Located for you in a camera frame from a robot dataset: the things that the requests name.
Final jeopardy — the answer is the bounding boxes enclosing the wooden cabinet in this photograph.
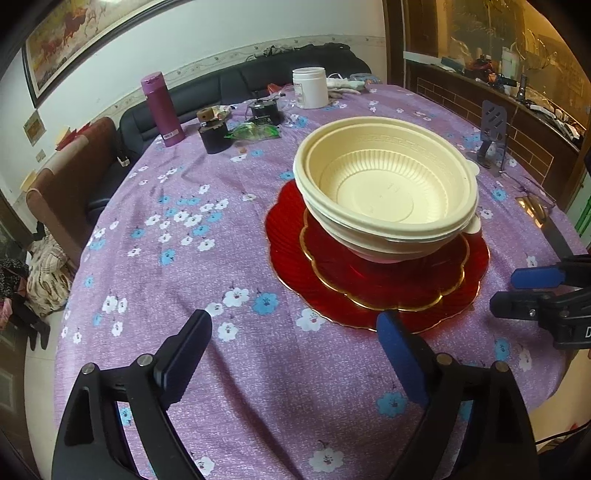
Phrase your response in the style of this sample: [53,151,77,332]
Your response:
[383,1,590,209]

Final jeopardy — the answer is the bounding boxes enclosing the black small round container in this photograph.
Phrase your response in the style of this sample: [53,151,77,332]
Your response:
[249,98,283,126]

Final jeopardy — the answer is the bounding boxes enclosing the magenta thermos bottle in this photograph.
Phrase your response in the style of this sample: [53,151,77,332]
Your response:
[141,72,185,147]

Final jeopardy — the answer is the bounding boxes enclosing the grey phone stand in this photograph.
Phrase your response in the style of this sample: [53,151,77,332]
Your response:
[476,100,508,177]

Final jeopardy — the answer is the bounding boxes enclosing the white plastic jar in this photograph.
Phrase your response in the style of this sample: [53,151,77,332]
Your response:
[293,67,329,109]

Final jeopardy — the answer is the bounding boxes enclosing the white gloves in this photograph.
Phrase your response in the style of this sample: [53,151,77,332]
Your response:
[327,77,367,94]

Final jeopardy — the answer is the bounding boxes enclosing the eyeglasses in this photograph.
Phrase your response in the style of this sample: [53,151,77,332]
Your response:
[501,170,556,228]

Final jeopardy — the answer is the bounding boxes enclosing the cream plastic bowl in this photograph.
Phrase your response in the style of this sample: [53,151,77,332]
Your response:
[304,202,482,264]
[293,116,480,242]

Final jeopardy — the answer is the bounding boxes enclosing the patterned blanket pile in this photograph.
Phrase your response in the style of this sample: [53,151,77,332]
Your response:
[27,233,75,318]

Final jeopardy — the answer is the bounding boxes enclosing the green plastic wrapper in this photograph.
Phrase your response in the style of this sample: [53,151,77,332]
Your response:
[225,122,280,142]

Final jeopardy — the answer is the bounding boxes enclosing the brown armchair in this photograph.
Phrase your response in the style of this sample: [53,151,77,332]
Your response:
[26,117,123,266]

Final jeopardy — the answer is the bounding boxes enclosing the snack packet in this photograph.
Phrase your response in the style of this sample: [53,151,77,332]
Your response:
[211,105,235,121]

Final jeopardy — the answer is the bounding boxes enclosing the framed horse painting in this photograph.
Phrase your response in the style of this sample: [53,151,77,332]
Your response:
[21,0,178,107]

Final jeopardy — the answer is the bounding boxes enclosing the large red flower plate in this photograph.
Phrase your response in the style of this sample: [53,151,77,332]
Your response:
[264,181,490,333]

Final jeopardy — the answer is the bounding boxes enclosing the small red flower plate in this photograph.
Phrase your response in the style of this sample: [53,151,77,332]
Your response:
[300,212,472,312]

